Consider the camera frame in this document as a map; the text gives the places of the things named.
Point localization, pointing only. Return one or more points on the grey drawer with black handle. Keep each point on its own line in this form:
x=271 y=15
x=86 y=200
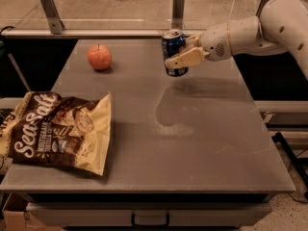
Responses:
x=148 y=215

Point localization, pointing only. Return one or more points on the cardboard box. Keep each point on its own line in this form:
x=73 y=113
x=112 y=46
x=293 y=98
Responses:
x=17 y=219

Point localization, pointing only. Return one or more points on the black stand leg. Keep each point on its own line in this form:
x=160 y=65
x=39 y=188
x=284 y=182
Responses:
x=295 y=161

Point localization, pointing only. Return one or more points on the brown sea salt chip bag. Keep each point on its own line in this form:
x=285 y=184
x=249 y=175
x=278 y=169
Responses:
x=47 y=129

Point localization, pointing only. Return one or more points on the middle metal bracket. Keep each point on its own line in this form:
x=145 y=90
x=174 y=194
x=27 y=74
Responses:
x=177 y=14

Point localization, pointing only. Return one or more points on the left metal bracket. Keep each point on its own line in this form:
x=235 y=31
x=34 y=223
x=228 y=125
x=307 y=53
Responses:
x=55 y=25

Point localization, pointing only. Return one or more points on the red apple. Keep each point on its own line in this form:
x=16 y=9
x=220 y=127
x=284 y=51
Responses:
x=100 y=57

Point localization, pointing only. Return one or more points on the blue pepsi can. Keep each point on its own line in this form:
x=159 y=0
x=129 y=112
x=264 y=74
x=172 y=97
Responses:
x=172 y=41

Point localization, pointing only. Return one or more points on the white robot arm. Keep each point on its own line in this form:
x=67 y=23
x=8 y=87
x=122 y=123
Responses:
x=281 y=26

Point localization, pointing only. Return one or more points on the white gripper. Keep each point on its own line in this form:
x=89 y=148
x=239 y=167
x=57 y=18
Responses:
x=214 y=42

